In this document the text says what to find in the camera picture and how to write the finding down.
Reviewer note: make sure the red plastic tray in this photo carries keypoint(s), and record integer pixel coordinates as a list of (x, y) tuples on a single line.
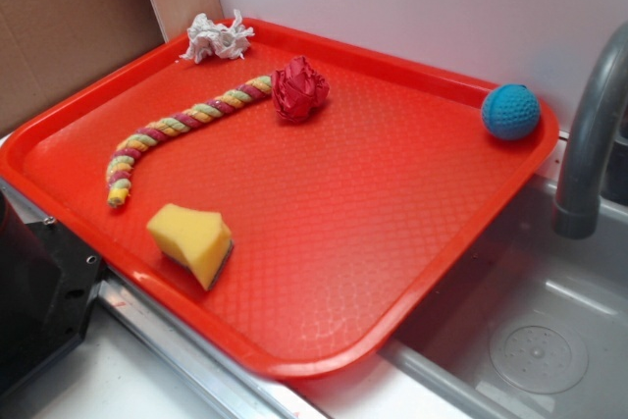
[(340, 224)]

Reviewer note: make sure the sink drain cover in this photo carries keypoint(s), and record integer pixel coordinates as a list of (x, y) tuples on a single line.
[(538, 359)]

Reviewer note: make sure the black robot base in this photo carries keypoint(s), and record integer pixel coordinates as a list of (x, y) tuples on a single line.
[(49, 281)]

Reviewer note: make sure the blue dimpled ball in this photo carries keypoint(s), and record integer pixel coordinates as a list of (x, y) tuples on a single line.
[(510, 112)]

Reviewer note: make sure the yellow sponge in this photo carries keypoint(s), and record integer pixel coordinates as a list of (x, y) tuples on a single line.
[(198, 240)]

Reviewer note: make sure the grey faucet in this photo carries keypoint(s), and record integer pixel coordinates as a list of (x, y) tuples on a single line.
[(594, 164)]

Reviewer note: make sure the brown cardboard panel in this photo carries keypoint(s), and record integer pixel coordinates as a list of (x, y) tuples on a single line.
[(51, 49)]

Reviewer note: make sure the crumpled red paper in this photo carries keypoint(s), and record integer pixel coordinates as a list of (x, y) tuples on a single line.
[(298, 90)]

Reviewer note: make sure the grey plastic sink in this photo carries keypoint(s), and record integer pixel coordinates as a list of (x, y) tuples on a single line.
[(519, 271)]

